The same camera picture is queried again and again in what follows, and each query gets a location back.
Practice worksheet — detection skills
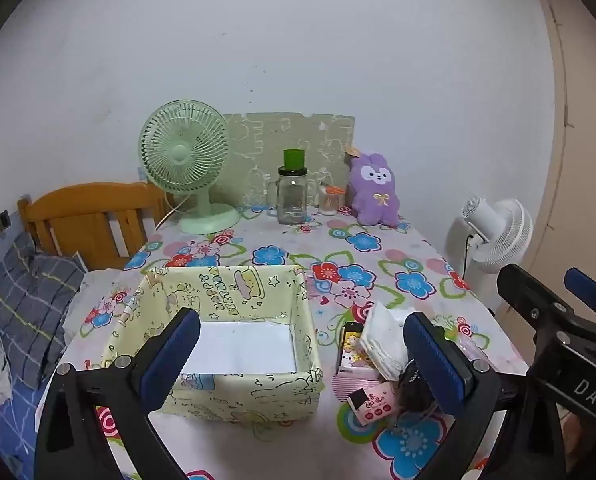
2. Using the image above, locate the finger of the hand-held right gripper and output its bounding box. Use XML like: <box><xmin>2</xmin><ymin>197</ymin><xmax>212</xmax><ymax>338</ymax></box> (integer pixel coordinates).
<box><xmin>565</xmin><ymin>266</ymin><xmax>596</xmax><ymax>319</ymax></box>
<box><xmin>496</xmin><ymin>263</ymin><xmax>587</xmax><ymax>347</ymax></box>

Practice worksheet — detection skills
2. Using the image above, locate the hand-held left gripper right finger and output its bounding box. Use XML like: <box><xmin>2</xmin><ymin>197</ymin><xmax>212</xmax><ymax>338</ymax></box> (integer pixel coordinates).
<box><xmin>403</xmin><ymin>311</ymin><xmax>566</xmax><ymax>480</ymax></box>

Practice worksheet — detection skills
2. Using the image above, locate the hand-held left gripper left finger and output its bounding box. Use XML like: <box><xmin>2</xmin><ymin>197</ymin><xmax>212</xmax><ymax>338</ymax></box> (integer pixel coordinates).
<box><xmin>34</xmin><ymin>307</ymin><xmax>202</xmax><ymax>480</ymax></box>

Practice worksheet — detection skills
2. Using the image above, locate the dark grey cloth bundle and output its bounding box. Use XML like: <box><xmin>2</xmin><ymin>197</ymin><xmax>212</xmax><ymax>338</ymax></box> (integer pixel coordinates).
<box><xmin>395</xmin><ymin>360</ymin><xmax>442</xmax><ymax>411</ymax></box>

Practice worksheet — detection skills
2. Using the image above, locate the green orange tissue pack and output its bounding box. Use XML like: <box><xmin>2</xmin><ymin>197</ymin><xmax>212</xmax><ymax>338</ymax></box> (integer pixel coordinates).
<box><xmin>360</xmin><ymin>301</ymin><xmax>415</xmax><ymax>382</ymax></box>

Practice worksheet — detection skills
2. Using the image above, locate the pink wet wipes pack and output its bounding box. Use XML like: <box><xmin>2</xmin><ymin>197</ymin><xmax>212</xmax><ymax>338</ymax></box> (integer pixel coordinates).
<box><xmin>347</xmin><ymin>380</ymin><xmax>399</xmax><ymax>424</ymax></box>

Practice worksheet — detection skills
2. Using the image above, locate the cartoon printed tissue pack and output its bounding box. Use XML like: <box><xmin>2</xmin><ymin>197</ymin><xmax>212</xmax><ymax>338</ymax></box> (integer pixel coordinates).
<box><xmin>337</xmin><ymin>321</ymin><xmax>379</xmax><ymax>377</ymax></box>

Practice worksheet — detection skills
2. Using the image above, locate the yellow printed fabric storage box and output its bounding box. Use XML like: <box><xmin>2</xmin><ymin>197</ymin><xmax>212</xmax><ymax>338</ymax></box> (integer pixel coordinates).
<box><xmin>100</xmin><ymin>264</ymin><xmax>325</xmax><ymax>423</ymax></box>

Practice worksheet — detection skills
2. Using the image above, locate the white standing fan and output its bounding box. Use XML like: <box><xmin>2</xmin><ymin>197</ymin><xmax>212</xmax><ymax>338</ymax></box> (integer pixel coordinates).
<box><xmin>445</xmin><ymin>196</ymin><xmax>534</xmax><ymax>311</ymax></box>

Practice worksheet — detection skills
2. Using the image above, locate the white quilt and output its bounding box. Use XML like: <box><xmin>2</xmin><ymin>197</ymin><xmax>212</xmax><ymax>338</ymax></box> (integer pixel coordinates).
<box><xmin>63</xmin><ymin>268</ymin><xmax>126</xmax><ymax>346</ymax></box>

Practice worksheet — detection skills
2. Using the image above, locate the beige door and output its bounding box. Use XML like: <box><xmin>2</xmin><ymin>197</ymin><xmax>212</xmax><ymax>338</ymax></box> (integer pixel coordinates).
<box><xmin>520</xmin><ymin>0</ymin><xmax>596</xmax><ymax>311</ymax></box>

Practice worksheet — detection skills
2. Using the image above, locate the grey plaid pillow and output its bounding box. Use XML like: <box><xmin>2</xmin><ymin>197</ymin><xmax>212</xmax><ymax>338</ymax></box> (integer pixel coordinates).
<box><xmin>0</xmin><ymin>232</ymin><xmax>87</xmax><ymax>391</ymax></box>

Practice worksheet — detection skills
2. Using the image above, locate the wooden bed headboard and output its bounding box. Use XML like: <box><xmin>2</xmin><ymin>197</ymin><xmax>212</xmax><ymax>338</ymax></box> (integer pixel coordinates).
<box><xmin>17</xmin><ymin>182</ymin><xmax>175</xmax><ymax>272</ymax></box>

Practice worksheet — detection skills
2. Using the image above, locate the blue bedsheet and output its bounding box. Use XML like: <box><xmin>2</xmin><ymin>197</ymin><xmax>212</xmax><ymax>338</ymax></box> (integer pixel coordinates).
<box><xmin>0</xmin><ymin>385</ymin><xmax>54</xmax><ymax>480</ymax></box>

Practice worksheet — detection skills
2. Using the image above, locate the purple plush bunny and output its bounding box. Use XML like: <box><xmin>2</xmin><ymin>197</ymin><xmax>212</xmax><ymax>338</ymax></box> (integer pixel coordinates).
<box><xmin>345</xmin><ymin>147</ymin><xmax>401</xmax><ymax>226</ymax></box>

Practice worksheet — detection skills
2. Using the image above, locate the small clear jar orange lid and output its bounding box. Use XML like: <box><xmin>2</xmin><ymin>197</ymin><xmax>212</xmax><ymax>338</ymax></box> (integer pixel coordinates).
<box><xmin>319</xmin><ymin>183</ymin><xmax>346</xmax><ymax>216</ymax></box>

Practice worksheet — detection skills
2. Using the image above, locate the glass jar mug green lid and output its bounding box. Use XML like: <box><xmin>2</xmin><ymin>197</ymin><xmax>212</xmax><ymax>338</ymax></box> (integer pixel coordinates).
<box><xmin>267</xmin><ymin>148</ymin><xmax>309</xmax><ymax>226</ymax></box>

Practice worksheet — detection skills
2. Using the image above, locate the green desk fan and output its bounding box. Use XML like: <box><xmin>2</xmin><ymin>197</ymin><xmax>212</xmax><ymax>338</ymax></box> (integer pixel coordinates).
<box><xmin>139</xmin><ymin>100</ymin><xmax>241</xmax><ymax>235</ymax></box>

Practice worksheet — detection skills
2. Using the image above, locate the green printed board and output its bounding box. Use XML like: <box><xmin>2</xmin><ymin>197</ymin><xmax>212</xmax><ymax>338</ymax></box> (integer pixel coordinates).
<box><xmin>223</xmin><ymin>112</ymin><xmax>357</xmax><ymax>209</ymax></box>

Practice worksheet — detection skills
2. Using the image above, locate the black fan power cable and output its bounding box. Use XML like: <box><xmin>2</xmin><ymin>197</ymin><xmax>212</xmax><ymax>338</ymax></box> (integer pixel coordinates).
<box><xmin>464</xmin><ymin>232</ymin><xmax>479</xmax><ymax>282</ymax></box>

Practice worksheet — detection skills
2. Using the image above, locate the white fan power cord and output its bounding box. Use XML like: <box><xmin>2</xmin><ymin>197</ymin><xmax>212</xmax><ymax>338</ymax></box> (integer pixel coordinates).
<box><xmin>157</xmin><ymin>194</ymin><xmax>189</xmax><ymax>229</ymax></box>

